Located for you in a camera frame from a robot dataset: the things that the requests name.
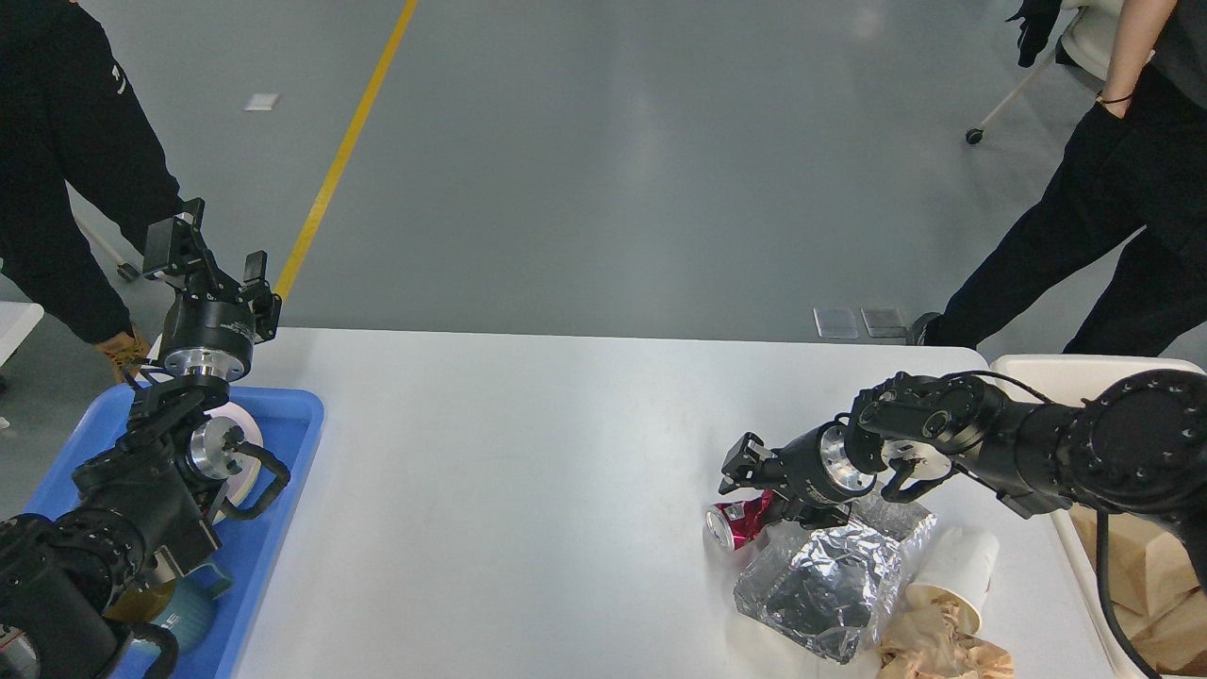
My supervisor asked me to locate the dark green mug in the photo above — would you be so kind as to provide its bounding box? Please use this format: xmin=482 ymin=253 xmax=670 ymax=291
xmin=104 ymin=558 xmax=234 ymax=654

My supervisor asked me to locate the person in black walking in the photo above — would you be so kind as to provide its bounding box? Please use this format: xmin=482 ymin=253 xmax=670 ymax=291
xmin=908 ymin=1 xmax=1206 ymax=357

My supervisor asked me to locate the white office chair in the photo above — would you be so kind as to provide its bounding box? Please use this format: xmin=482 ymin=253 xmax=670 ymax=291
xmin=966 ymin=1 xmax=1123 ymax=145

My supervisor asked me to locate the paper cup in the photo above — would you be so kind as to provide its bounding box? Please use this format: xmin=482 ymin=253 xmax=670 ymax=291
xmin=904 ymin=527 xmax=1001 ymax=636

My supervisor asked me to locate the white side table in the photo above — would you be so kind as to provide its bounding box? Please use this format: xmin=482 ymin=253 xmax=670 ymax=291
xmin=0 ymin=302 xmax=43 ymax=365

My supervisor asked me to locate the large brown paper bag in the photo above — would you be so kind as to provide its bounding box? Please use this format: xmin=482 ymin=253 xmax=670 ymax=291
xmin=1116 ymin=589 xmax=1206 ymax=677

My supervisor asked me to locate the blue plastic tray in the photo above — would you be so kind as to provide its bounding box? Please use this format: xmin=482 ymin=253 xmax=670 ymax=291
xmin=25 ymin=387 xmax=323 ymax=678

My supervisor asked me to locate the person in black left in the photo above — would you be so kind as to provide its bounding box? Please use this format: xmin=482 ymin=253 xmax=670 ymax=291
xmin=1 ymin=1 xmax=183 ymax=384

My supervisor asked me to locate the aluminium foil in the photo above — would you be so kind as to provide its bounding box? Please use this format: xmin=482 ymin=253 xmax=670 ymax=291
xmin=734 ymin=491 xmax=938 ymax=665

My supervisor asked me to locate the white plastic bin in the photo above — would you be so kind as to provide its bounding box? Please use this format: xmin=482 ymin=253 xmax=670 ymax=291
xmin=990 ymin=355 xmax=1202 ymax=678

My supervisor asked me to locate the brown paper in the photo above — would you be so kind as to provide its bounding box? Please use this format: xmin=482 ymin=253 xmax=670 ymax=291
xmin=877 ymin=599 xmax=1015 ymax=678

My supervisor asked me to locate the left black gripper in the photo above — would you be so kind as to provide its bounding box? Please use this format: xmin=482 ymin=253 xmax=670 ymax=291
xmin=140 ymin=198 xmax=282 ymax=382

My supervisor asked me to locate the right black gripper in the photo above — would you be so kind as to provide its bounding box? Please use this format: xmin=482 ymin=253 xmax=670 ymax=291
xmin=719 ymin=422 xmax=875 ymax=529

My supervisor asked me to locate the crushed red soda can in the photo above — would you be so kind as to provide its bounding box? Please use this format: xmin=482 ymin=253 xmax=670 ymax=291
xmin=705 ymin=490 xmax=779 ymax=552

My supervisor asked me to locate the pink plate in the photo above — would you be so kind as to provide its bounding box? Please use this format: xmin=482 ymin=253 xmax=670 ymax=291
xmin=206 ymin=403 xmax=264 ymax=505

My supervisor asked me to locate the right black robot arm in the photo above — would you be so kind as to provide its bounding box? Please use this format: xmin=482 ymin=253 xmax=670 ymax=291
xmin=719 ymin=369 xmax=1206 ymax=580

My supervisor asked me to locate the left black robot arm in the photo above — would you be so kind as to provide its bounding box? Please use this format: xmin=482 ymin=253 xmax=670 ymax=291
xmin=1 ymin=198 xmax=290 ymax=678

